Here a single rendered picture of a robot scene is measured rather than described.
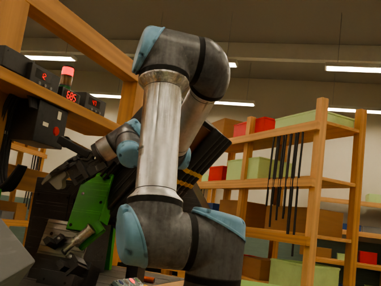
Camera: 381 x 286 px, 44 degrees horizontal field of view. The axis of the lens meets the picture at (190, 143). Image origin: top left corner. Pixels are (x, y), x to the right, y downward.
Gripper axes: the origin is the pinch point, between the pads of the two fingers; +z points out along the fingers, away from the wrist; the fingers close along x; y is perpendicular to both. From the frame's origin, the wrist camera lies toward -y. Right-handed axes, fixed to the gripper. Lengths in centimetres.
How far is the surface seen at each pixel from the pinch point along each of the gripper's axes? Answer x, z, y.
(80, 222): 8.0, -0.3, 17.1
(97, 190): 11.7, -9.9, 10.7
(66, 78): 48, -13, -40
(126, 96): 102, -25, -32
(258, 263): 293, -28, 120
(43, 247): 9.7, 15.5, 17.6
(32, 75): 10.5, -11.0, -34.8
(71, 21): 43, -28, -58
